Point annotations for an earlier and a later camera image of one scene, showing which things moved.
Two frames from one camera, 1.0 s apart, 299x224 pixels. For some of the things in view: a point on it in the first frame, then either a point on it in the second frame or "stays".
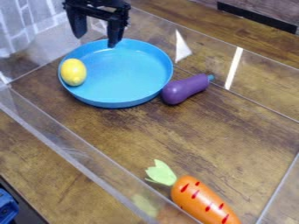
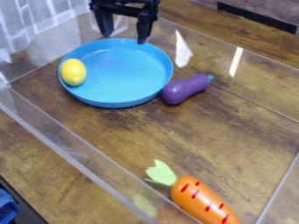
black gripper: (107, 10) -> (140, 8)
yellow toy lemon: (72, 72) stays
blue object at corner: (8, 206) stays
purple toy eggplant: (179, 90) stays
